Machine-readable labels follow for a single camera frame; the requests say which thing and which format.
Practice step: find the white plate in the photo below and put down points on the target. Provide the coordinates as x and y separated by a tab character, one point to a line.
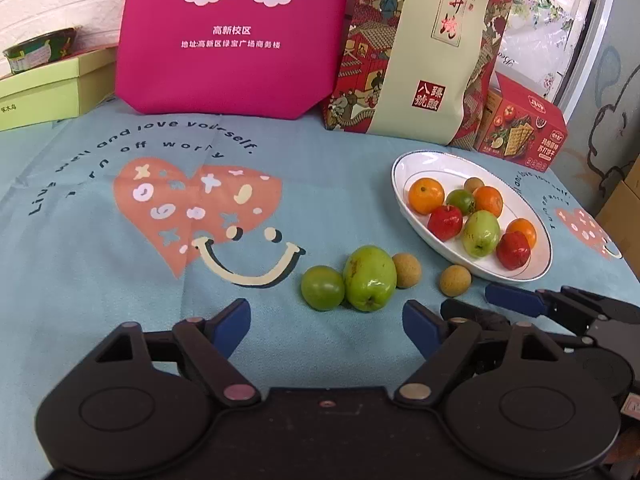
435	165

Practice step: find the large green apple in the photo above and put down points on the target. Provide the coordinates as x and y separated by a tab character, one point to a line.
370	277

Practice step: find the red cracker box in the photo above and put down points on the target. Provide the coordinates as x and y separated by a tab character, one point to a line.
525	130

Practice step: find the cardboard box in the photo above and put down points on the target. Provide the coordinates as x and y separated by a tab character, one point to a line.
622	225

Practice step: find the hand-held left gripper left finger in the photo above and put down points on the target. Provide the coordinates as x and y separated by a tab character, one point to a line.
230	327

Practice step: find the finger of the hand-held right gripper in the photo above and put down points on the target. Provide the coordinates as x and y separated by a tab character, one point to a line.
470	312
515	299

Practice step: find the green tomato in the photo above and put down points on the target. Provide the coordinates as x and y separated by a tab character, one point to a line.
323	287
461	201

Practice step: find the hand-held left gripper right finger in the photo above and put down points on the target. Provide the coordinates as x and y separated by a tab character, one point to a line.
422	327

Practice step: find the red and green gift bag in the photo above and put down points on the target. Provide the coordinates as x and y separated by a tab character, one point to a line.
425	60

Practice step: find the white metal frame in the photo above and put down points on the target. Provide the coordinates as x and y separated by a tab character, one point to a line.
597	10

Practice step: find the light green box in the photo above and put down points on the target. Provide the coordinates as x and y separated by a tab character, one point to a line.
45	95

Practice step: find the green patterned bowl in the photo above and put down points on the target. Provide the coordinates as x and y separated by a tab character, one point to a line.
35	55

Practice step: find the small green apple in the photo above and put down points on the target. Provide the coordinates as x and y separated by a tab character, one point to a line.
481	233

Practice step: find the brown longan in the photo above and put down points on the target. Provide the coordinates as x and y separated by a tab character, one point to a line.
406	270
473	184
455	281

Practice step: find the pink tote bag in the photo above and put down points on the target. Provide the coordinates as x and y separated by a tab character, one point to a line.
225	75

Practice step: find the small red apple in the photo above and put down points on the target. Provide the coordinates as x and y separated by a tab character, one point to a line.
513	251
445	222

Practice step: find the teal printed tablecloth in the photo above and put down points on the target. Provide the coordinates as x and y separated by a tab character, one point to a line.
100	260

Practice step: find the orange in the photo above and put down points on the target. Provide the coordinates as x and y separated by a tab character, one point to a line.
521	232
488	201
426	195

